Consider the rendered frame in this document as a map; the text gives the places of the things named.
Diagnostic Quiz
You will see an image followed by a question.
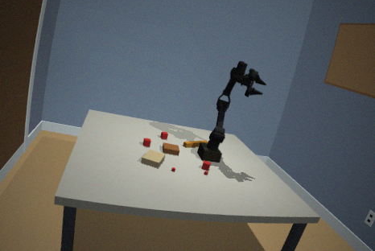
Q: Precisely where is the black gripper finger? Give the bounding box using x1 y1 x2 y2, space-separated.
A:
255 74 266 85
250 88 263 95

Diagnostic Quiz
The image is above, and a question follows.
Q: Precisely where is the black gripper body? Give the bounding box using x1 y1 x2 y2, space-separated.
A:
240 71 258 97

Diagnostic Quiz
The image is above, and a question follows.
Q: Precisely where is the orange flat bar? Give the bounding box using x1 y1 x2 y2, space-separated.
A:
183 141 208 148

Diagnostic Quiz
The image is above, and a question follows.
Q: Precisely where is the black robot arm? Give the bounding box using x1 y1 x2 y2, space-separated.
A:
207 61 257 152

